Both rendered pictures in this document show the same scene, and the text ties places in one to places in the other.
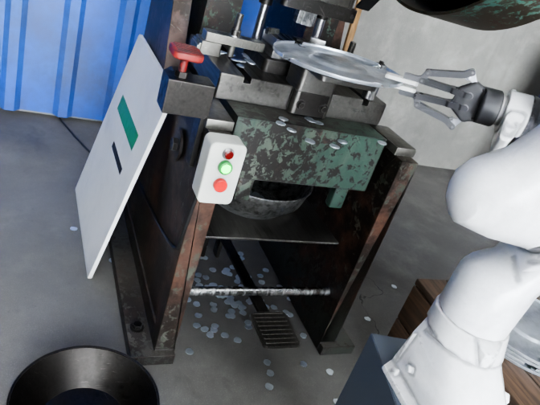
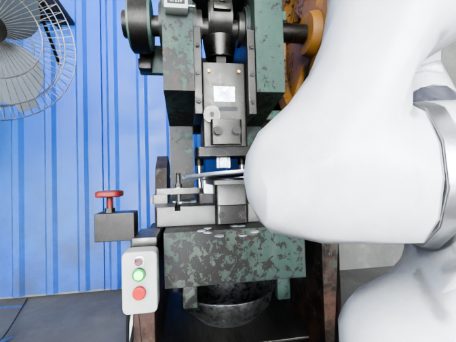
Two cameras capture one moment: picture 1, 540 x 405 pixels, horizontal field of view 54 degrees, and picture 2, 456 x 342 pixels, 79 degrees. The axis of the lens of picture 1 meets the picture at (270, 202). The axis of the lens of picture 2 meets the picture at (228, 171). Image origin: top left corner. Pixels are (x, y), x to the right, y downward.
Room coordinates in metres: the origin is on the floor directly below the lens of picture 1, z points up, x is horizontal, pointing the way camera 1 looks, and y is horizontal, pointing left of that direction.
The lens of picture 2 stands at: (0.44, -0.29, 0.78)
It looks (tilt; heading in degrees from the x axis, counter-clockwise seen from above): 2 degrees up; 20
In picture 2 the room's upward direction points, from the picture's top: 2 degrees counter-clockwise
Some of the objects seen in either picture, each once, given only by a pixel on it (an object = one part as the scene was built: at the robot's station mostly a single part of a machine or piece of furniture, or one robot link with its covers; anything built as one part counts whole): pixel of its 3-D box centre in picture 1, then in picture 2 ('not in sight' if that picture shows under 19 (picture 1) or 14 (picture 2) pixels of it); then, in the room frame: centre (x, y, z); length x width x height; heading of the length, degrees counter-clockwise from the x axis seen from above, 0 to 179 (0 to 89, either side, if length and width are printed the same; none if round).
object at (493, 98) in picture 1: (475, 103); not in sight; (1.13, -0.33, 0.82); 0.09 x 0.07 x 0.08; 81
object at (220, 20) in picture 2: not in sight; (219, 45); (1.37, 0.07, 1.27); 0.21 x 0.12 x 0.34; 29
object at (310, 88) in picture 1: (317, 88); (231, 200); (1.22, -0.02, 0.72); 0.25 x 0.14 x 0.14; 29
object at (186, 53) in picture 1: (182, 67); (110, 205); (1.01, 0.24, 0.72); 0.07 x 0.06 x 0.08; 29
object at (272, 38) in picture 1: (294, 48); (223, 185); (1.37, 0.07, 0.76); 0.15 x 0.09 x 0.05; 119
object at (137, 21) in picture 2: not in sight; (150, 33); (1.27, 0.29, 1.31); 0.22 x 0.12 x 0.22; 29
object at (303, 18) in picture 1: (305, 16); (223, 162); (1.36, 0.06, 0.84); 0.05 x 0.03 x 0.04; 119
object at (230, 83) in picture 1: (284, 79); (224, 208); (1.37, 0.07, 0.68); 0.45 x 0.30 x 0.06; 119
